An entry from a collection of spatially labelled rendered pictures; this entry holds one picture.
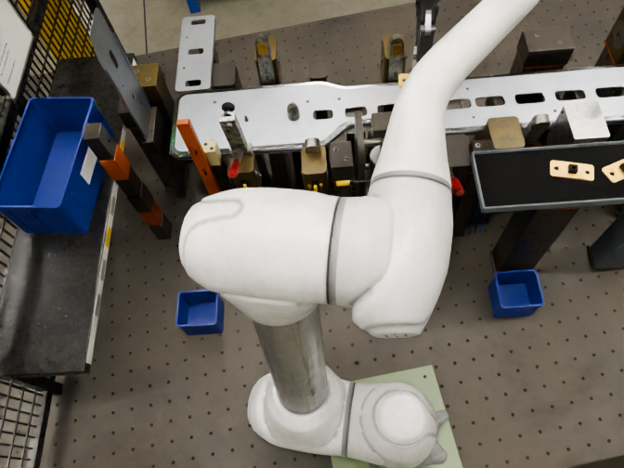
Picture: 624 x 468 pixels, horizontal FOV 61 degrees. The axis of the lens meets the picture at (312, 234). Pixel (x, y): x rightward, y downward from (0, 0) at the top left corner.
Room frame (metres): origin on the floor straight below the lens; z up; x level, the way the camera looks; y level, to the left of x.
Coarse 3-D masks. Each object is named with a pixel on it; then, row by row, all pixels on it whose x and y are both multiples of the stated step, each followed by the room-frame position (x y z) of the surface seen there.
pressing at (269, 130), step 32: (192, 96) 1.04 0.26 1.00; (224, 96) 1.02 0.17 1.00; (256, 96) 1.00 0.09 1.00; (288, 96) 0.98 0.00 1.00; (320, 96) 0.96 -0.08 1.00; (352, 96) 0.95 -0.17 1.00; (384, 96) 0.93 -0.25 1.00; (480, 96) 0.87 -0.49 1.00; (512, 96) 0.86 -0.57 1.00; (544, 96) 0.84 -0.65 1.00; (256, 128) 0.89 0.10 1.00; (288, 128) 0.87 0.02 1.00; (320, 128) 0.86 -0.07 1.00; (448, 128) 0.79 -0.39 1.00; (480, 128) 0.77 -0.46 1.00
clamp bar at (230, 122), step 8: (224, 104) 0.79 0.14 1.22; (232, 104) 0.79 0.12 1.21; (224, 112) 0.78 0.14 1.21; (232, 112) 0.77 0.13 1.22; (224, 120) 0.75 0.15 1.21; (232, 120) 0.75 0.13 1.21; (224, 128) 0.76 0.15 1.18; (232, 128) 0.76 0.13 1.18; (240, 128) 0.78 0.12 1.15; (232, 136) 0.76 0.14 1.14; (240, 136) 0.76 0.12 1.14; (232, 144) 0.77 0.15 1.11; (240, 144) 0.77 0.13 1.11
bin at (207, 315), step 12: (180, 300) 0.54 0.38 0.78; (192, 300) 0.55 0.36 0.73; (204, 300) 0.55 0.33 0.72; (216, 300) 0.52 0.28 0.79; (180, 312) 0.51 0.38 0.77; (192, 312) 0.53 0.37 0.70; (204, 312) 0.52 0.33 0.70; (216, 312) 0.48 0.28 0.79; (180, 324) 0.48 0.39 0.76; (192, 324) 0.46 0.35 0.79; (204, 324) 0.46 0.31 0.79; (216, 324) 0.46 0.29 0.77
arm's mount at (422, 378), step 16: (416, 368) 0.26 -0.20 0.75; (432, 368) 0.26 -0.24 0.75; (416, 384) 0.22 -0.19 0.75; (432, 384) 0.22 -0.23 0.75; (432, 400) 0.18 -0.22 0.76; (448, 432) 0.10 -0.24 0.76; (448, 448) 0.07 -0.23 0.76; (336, 464) 0.07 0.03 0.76; (352, 464) 0.07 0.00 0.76; (368, 464) 0.06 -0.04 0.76; (432, 464) 0.04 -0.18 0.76; (448, 464) 0.04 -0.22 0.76
